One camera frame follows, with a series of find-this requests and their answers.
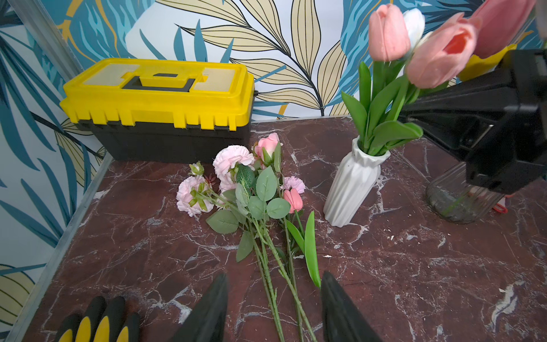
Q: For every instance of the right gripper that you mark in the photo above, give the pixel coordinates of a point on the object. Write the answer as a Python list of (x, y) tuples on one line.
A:
[(495, 122)]

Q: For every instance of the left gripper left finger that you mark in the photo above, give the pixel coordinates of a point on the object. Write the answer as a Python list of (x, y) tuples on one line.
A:
[(206, 321)]

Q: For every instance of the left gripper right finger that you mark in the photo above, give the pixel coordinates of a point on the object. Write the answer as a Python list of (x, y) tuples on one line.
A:
[(342, 320)]

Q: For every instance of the pink tulip stem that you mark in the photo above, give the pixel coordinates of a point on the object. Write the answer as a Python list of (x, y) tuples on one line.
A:
[(303, 237)]

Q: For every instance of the light pink peony bunch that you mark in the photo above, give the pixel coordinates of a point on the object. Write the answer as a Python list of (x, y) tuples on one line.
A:
[(192, 196)]

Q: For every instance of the pink peony spray stem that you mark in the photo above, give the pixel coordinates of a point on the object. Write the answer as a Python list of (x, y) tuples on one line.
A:
[(250, 199)]

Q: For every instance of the pink carnation flower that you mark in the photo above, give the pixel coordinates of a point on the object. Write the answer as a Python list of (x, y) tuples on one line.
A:
[(293, 183)]

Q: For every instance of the magenta rose stem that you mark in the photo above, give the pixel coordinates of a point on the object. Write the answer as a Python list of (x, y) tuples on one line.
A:
[(268, 152)]

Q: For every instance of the clear glass vase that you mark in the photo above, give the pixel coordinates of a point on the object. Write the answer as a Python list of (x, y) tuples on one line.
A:
[(457, 201)]

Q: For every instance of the white ribbed vase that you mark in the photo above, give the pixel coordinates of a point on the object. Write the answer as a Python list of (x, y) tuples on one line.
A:
[(356, 176)]

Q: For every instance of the tulip bouquet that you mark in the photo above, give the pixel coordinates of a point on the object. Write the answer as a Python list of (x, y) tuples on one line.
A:
[(407, 61)]

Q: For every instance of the red glove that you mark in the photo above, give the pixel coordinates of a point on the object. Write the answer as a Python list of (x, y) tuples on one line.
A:
[(500, 206)]

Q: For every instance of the yellow work glove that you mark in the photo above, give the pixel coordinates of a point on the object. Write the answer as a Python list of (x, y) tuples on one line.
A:
[(102, 321)]

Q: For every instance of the yellow black toolbox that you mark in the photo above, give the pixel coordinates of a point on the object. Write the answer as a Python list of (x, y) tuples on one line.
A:
[(162, 111)]

